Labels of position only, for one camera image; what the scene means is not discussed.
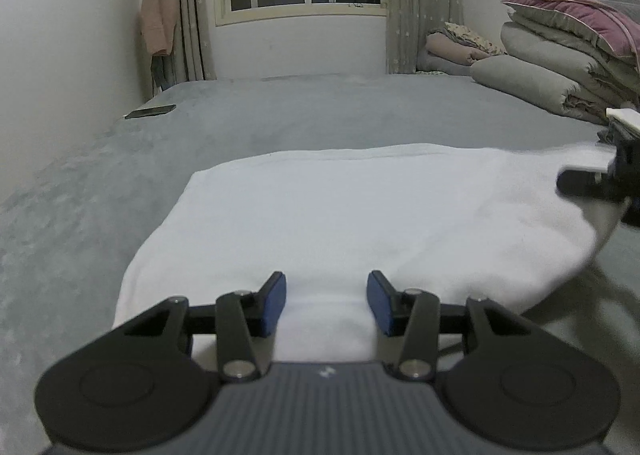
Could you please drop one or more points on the pink hanging garment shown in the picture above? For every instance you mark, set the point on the pink hanging garment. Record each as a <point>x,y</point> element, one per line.
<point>157,15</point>

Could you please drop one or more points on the grey hanging garment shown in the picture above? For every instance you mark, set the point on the grey hanging garment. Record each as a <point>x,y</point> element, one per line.
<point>159,75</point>

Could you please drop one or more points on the grey folded quilt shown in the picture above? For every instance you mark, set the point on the grey folded quilt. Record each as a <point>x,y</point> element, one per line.
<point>560,55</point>

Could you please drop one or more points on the grey bed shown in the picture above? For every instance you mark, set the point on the grey bed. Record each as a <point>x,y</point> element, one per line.
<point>80,215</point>

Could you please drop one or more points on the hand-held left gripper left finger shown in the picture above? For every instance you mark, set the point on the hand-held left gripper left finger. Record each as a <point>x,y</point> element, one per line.
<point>272,305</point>

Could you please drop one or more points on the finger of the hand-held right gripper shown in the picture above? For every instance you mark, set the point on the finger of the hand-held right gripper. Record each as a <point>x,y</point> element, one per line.
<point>582,182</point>

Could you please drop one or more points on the dark phone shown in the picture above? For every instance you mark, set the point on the dark phone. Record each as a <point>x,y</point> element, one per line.
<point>150,111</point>

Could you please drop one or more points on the floral pillow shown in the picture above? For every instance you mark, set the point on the floral pillow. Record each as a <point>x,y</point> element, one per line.
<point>472,37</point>

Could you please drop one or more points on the grey rolled quilt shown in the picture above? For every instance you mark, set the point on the grey rolled quilt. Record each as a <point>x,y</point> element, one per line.
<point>530,85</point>

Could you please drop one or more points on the white printed sweatshirt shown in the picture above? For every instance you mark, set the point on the white printed sweatshirt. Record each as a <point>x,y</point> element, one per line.
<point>340,215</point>

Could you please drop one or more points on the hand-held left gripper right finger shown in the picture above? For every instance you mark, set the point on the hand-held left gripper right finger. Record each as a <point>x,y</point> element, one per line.
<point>380,305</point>

